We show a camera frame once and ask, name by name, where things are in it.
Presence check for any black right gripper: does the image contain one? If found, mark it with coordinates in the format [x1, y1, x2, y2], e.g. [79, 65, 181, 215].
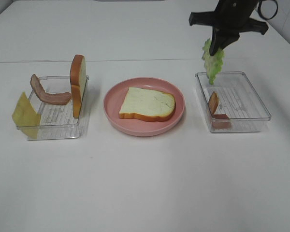
[189, 0, 268, 56]

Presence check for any green lettuce leaf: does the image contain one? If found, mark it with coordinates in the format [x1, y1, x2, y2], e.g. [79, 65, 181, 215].
[202, 39, 224, 85]

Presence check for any brown bacon strip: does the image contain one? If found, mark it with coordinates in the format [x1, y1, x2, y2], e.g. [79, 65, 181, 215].
[208, 91, 231, 129]

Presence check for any white bread slice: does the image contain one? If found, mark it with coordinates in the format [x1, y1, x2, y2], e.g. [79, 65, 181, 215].
[118, 87, 176, 122]

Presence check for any pink bacon strip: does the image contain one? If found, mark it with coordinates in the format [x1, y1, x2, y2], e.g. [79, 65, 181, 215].
[30, 74, 72, 105]

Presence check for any clear right plastic container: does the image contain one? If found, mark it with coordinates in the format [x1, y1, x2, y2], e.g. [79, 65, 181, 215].
[195, 72, 271, 133]

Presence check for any clear plastic container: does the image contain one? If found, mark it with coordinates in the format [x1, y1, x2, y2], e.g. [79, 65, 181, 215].
[23, 76, 90, 140]
[195, 72, 271, 133]

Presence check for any pink round plate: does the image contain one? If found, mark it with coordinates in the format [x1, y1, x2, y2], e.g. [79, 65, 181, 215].
[103, 77, 185, 137]

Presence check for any upright bread slice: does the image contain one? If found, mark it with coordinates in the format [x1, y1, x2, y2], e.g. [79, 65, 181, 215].
[70, 55, 87, 118]

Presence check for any clear left plastic container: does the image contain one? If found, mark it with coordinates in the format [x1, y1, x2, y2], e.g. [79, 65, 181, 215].
[23, 76, 90, 140]

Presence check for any yellow cheese slice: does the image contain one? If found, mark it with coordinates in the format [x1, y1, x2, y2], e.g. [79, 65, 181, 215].
[12, 92, 41, 140]

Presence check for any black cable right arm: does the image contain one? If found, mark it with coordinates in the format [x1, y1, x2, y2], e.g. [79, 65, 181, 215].
[256, 0, 279, 20]

